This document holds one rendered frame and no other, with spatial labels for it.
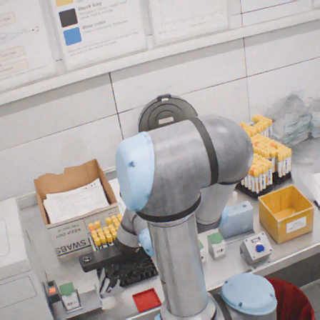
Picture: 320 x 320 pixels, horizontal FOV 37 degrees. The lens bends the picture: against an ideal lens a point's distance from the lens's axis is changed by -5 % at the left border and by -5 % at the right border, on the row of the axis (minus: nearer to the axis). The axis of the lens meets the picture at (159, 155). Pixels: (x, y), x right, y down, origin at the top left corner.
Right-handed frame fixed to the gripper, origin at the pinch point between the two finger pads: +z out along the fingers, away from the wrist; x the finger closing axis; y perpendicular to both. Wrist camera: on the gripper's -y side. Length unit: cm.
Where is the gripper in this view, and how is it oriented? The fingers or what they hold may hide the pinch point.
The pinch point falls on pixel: (100, 294)
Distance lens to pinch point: 142.4
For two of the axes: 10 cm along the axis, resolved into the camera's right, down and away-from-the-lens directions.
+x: -3.4, -4.7, 8.1
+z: -3.4, 8.7, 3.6
